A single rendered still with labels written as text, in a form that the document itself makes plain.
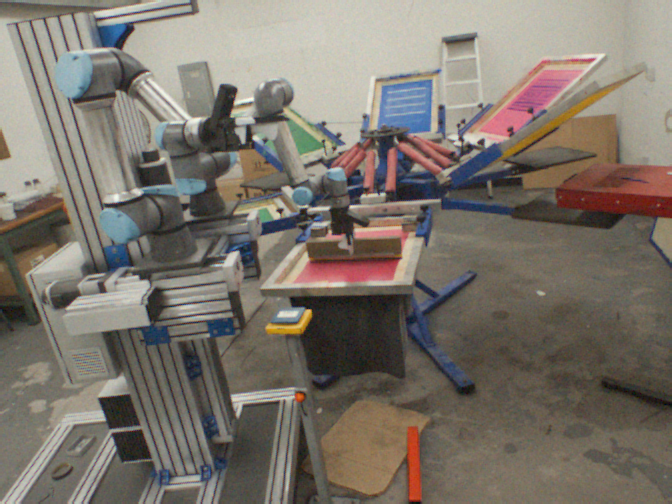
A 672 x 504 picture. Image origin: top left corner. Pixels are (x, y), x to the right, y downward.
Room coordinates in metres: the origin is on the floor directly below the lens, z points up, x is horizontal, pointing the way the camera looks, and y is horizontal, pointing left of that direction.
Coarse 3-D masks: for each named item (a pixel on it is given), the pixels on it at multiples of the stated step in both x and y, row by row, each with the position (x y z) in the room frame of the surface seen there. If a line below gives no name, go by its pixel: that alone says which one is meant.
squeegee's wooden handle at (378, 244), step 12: (312, 240) 2.16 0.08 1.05; (324, 240) 2.14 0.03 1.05; (336, 240) 2.12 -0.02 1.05; (360, 240) 2.09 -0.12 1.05; (372, 240) 2.07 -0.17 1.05; (384, 240) 2.06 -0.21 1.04; (396, 240) 2.04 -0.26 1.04; (312, 252) 2.15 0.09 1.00; (324, 252) 2.14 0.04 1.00; (336, 252) 2.12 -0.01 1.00; (348, 252) 2.10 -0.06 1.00; (360, 252) 2.09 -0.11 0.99; (372, 252) 2.07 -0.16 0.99; (384, 252) 2.06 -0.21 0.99; (396, 252) 2.04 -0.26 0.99
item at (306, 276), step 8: (360, 232) 2.46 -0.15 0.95; (312, 264) 2.14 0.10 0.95; (304, 272) 2.07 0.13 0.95; (336, 272) 2.01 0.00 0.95; (344, 272) 2.00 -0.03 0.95; (296, 280) 2.00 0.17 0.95; (304, 280) 1.98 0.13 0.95; (312, 280) 1.97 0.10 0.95; (320, 280) 1.96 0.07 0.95; (328, 280) 1.95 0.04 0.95; (336, 280) 1.93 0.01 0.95
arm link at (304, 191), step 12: (264, 84) 2.06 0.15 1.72; (276, 84) 2.08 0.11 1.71; (264, 96) 2.03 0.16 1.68; (276, 96) 2.04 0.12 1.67; (264, 108) 2.01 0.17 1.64; (276, 108) 2.02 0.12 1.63; (288, 132) 2.03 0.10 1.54; (276, 144) 2.02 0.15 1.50; (288, 144) 2.01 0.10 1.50; (288, 156) 2.01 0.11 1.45; (288, 168) 2.01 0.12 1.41; (300, 168) 2.01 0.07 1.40; (288, 180) 2.02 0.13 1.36; (300, 180) 2.00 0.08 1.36; (300, 192) 1.98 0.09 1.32; (312, 192) 2.01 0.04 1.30; (300, 204) 1.98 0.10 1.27
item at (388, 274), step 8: (368, 232) 2.44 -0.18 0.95; (376, 232) 2.43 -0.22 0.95; (384, 232) 2.41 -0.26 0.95; (392, 232) 2.39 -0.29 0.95; (400, 232) 2.37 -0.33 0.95; (408, 232) 2.35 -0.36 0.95; (392, 264) 2.01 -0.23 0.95; (352, 272) 1.98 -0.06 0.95; (360, 272) 1.97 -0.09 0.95; (368, 272) 1.96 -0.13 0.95; (376, 272) 1.95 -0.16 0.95; (384, 272) 1.94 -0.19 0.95; (392, 272) 1.93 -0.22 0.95; (344, 280) 1.92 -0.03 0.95; (352, 280) 1.91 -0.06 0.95; (360, 280) 1.90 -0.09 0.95; (368, 280) 1.89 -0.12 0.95; (376, 280) 1.87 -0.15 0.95; (384, 280) 1.86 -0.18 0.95; (392, 280) 1.85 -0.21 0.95
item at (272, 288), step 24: (408, 216) 2.48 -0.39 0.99; (288, 264) 2.10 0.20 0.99; (408, 264) 1.89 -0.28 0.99; (264, 288) 1.88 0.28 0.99; (288, 288) 1.85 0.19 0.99; (312, 288) 1.82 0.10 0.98; (336, 288) 1.80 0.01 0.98; (360, 288) 1.77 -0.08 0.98; (384, 288) 1.74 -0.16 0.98; (408, 288) 1.71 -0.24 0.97
